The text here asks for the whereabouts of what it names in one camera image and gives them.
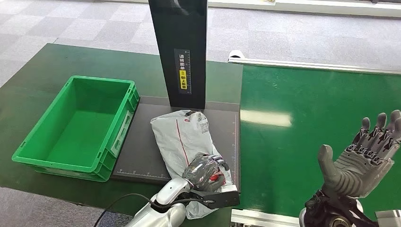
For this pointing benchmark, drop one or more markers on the green plastic basket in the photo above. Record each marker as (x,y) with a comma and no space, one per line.
(78,137)

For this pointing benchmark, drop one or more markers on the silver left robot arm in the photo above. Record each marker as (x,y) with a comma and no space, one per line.
(169,191)

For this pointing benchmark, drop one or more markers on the black weighing platform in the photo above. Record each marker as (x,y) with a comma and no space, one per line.
(141,141)

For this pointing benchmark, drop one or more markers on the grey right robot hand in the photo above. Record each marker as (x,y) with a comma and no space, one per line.
(354,175)

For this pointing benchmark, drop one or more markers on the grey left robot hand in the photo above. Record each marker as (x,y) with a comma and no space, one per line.
(203,170)

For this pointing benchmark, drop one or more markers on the black yellow column label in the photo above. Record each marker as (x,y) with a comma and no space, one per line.
(183,81)

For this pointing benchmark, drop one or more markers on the black scale column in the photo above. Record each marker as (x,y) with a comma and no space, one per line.
(169,31)

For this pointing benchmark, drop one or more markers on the white ledge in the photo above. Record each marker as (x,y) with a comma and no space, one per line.
(313,6)

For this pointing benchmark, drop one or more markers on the grey plastic mailer package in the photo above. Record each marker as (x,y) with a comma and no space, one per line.
(178,137)

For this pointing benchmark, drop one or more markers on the short aluminium conveyor rail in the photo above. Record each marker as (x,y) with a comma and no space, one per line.
(266,218)

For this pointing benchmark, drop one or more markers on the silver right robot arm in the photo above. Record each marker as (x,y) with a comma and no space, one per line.
(338,216)

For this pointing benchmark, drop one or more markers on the green conveyor belt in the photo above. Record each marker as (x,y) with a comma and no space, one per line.
(313,94)

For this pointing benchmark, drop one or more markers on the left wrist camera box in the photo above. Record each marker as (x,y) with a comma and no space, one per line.
(225,199)

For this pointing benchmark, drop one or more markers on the long aluminium conveyor rail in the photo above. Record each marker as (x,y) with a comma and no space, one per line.
(313,64)

